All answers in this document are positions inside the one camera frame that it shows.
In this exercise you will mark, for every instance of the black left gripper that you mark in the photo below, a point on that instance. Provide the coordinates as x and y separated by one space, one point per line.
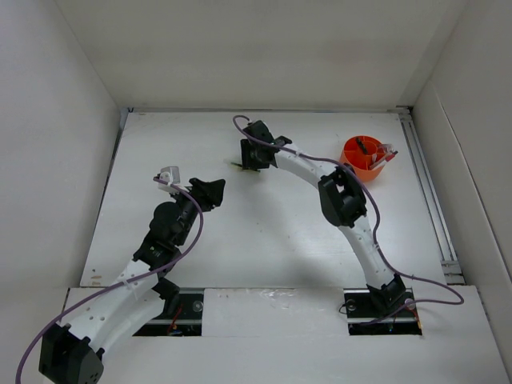
207 194

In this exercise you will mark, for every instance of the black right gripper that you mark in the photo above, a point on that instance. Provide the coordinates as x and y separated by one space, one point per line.
247 161

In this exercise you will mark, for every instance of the green yellow highlighter pen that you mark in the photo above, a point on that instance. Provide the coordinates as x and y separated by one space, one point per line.
239 167

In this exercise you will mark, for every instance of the black handled scissors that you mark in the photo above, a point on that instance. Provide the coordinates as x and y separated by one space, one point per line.
361 146

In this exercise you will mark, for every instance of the white marker red cap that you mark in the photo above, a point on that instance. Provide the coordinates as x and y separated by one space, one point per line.
383 161

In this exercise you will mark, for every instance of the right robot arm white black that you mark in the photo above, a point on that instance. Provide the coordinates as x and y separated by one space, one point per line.
342 202

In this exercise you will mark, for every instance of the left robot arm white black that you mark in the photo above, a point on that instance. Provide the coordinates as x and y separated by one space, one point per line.
77 351

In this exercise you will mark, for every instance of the orange round divided container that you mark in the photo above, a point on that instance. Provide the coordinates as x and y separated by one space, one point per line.
352 155

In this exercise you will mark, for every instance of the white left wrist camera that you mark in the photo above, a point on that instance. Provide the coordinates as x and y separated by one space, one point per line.
167 178

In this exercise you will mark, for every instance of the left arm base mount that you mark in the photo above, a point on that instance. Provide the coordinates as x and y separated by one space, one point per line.
181 315

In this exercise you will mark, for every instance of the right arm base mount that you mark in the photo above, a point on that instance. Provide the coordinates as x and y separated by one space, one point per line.
363 318

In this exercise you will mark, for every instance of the aluminium rail right side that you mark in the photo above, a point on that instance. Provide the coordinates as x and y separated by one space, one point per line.
448 258

